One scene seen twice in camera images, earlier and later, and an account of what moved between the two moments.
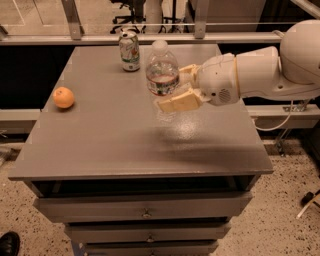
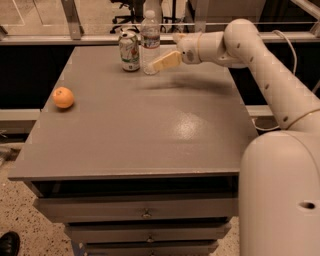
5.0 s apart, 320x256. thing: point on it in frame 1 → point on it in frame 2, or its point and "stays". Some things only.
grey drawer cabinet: x=129 y=180 stays
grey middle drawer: x=152 y=232 stays
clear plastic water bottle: x=162 y=70 → x=150 y=43
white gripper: x=216 y=80 → x=188 y=48
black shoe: x=10 y=244 stays
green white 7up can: x=129 y=50 stays
